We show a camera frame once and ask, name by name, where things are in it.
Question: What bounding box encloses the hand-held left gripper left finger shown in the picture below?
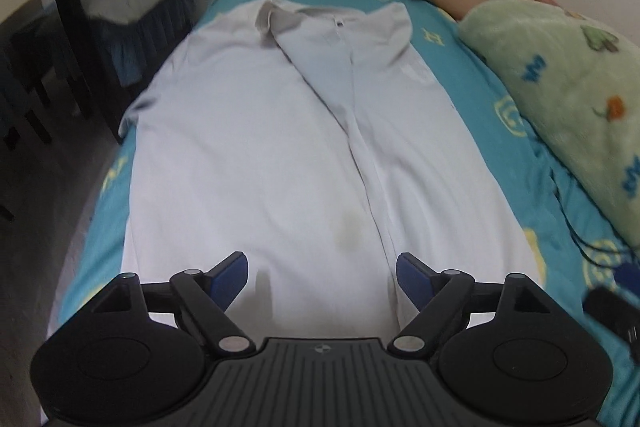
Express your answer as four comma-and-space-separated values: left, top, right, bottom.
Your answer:
90, 251, 257, 358

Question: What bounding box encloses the black cable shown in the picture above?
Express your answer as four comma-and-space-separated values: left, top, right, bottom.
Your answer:
547, 162, 632, 270

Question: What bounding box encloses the green printed blanket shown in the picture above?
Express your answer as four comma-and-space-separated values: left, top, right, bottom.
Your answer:
457, 0, 640, 253

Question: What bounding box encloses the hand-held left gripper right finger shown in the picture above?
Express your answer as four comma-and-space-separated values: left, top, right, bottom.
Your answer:
387, 251, 554, 358

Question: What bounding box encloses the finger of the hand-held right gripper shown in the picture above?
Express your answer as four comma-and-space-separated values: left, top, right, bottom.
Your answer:
584, 264, 640, 349

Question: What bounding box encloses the white button-up shirt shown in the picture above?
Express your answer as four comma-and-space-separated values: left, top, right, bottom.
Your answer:
119, 0, 543, 348

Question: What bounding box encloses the teal printed bed sheet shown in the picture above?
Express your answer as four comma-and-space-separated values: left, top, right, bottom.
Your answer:
47, 0, 640, 408

